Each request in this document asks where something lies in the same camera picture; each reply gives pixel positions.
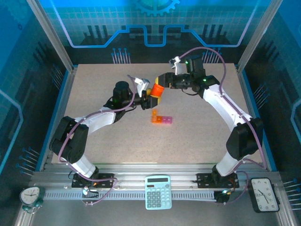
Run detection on orange pill bottle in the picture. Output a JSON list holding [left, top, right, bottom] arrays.
[[150, 83, 165, 98]]

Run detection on orange and pink pill organizer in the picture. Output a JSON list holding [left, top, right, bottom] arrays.
[[150, 109, 173, 126]]

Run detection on teal calculator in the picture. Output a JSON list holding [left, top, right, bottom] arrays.
[[144, 175, 173, 210]]

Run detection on green alarm clock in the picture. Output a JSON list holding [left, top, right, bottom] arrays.
[[19, 186, 47, 214]]

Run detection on black rectangular clock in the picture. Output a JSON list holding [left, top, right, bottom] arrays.
[[249, 178, 281, 213]]

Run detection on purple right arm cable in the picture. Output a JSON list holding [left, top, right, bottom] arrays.
[[178, 47, 269, 205]]

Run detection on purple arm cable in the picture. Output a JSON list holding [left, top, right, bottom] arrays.
[[178, 47, 269, 205], [57, 75, 118, 207]]

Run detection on aluminium side rail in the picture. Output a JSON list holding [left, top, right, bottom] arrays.
[[235, 65, 277, 172], [35, 65, 79, 172]]

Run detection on aluminium front rail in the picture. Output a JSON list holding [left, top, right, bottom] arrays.
[[30, 163, 282, 192]]

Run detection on aluminium frame post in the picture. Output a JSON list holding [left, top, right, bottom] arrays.
[[25, 0, 78, 72], [236, 0, 283, 73]]

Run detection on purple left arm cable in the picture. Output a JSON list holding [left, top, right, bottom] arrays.
[[57, 75, 118, 207]]

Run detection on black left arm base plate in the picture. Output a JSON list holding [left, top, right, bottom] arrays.
[[71, 173, 115, 189]]

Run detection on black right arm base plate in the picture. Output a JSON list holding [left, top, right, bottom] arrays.
[[196, 173, 240, 189]]

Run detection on slotted grey cable duct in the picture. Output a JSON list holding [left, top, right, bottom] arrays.
[[43, 190, 218, 201]]

